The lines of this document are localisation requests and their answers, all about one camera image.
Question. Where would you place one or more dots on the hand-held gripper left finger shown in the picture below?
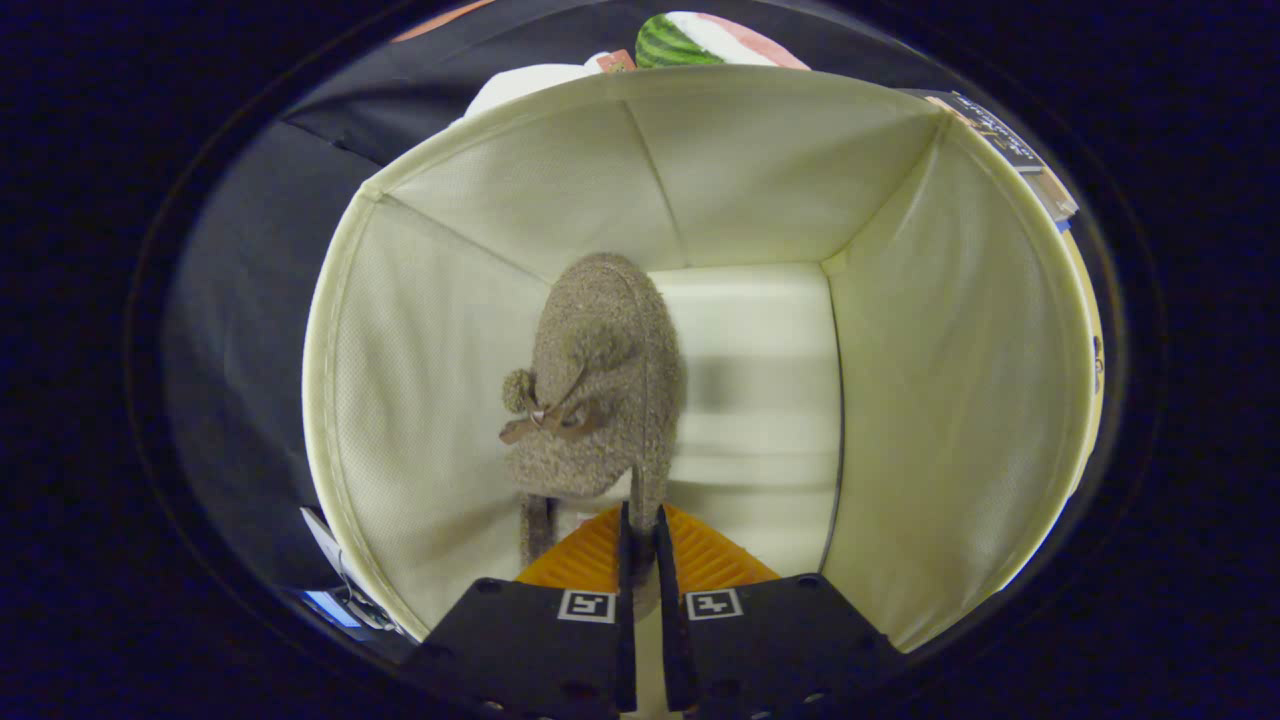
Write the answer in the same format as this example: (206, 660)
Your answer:
(530, 640)

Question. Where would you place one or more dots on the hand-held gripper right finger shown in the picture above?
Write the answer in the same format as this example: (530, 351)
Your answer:
(770, 640)

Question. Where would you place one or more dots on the brown fuzzy shoe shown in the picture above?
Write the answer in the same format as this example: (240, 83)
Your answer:
(600, 380)

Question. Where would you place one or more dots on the grey fabric storage box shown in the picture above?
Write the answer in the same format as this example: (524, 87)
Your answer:
(960, 400)

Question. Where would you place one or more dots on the blue printed package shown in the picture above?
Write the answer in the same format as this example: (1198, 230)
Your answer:
(335, 605)

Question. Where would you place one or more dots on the black backdrop cloth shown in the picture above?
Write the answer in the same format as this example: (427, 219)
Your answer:
(250, 330)

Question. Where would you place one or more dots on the beige cover book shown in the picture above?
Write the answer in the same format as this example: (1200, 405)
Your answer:
(1060, 197)

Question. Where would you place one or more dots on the white plush toy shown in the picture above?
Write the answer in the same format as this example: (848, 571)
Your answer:
(520, 85)

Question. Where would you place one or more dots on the black cover book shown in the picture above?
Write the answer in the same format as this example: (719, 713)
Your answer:
(985, 125)

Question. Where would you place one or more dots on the watermelon slice plush toy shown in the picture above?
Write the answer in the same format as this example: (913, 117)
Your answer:
(690, 42)

